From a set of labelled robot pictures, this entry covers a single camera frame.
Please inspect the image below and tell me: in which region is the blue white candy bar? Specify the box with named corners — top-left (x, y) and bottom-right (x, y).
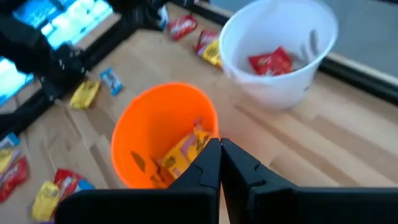
top-left (157, 4), bottom-right (170, 30)
top-left (99, 67), bottom-right (124, 96)
top-left (74, 179), bottom-right (96, 192)
top-left (0, 133), bottom-right (21, 150)

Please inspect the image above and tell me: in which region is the orange plastic bucket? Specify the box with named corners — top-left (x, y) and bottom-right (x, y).
top-left (110, 82), bottom-right (220, 190)

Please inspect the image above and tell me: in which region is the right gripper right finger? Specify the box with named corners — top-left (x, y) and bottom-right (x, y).
top-left (221, 138), bottom-right (398, 224)

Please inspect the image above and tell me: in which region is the black aluminium table frame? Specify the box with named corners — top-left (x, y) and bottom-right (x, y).
top-left (0, 0), bottom-right (398, 138)

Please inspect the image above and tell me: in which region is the white plastic bucket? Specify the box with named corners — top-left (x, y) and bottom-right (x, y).
top-left (218, 0), bottom-right (339, 110)

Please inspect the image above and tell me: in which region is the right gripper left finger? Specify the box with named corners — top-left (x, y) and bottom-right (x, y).
top-left (55, 138), bottom-right (222, 224)

